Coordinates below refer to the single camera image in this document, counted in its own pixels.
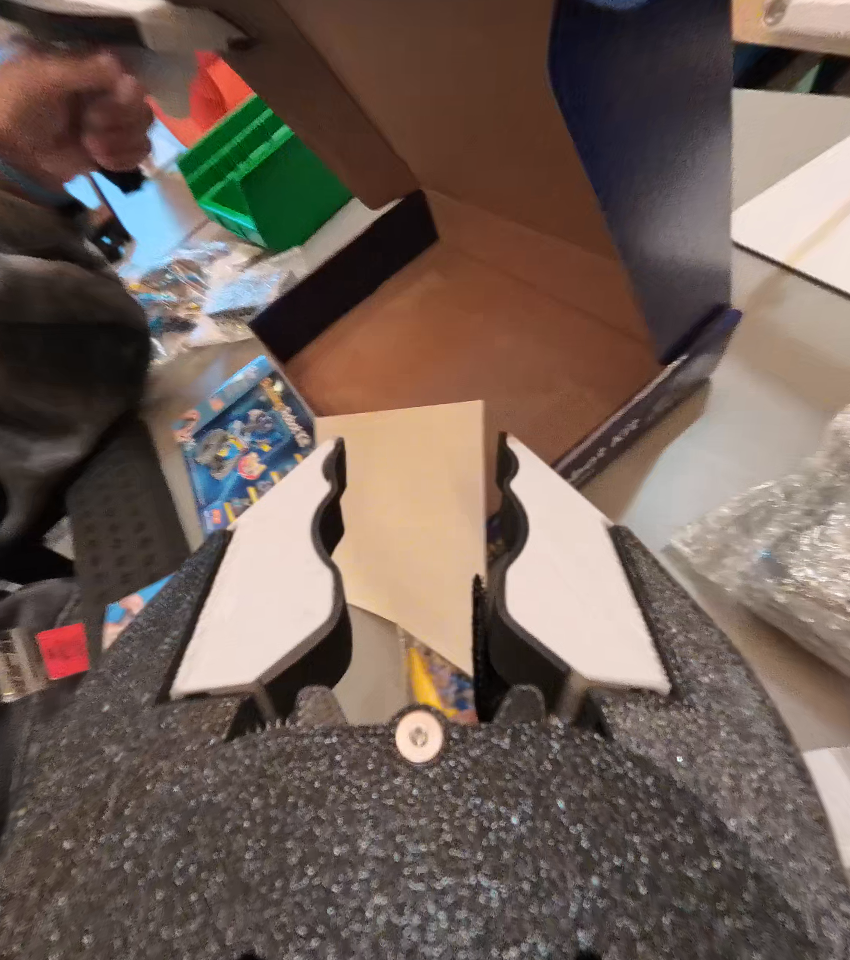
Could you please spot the clear bag of blue parts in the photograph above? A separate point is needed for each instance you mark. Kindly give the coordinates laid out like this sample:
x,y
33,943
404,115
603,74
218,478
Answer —
x,y
200,292

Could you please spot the white desk stand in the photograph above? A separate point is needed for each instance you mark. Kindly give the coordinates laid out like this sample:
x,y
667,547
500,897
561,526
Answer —
x,y
829,202

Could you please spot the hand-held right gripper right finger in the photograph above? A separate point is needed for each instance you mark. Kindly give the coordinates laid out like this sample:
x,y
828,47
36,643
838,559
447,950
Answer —
x,y
582,600

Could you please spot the green plastic bin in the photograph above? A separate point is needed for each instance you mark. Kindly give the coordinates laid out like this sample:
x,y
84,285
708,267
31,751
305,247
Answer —
x,y
275,187

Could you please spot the clear bubble wrap bag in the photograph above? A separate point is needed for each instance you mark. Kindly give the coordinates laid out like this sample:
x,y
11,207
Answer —
x,y
822,540

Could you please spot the small blue leaflet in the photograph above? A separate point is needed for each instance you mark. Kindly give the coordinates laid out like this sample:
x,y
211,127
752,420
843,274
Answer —
x,y
132,607

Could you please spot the blue robot kit box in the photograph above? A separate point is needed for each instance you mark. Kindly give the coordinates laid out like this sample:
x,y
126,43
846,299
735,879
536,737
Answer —
x,y
485,285

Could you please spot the blue sticker sheet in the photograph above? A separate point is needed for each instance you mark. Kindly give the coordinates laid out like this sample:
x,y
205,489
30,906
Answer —
x,y
410,510

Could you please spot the large blue instruction booklet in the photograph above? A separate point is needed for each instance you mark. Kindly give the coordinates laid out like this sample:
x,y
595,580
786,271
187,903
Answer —
x,y
245,442

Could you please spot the person's left hand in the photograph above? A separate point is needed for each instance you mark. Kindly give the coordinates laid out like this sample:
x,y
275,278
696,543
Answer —
x,y
50,112

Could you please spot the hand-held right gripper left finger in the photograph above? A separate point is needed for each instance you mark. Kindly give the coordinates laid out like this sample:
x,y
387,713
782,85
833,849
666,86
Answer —
x,y
252,600

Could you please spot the person's left forearm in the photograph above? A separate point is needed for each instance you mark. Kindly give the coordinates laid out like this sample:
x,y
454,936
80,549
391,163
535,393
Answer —
x,y
35,322

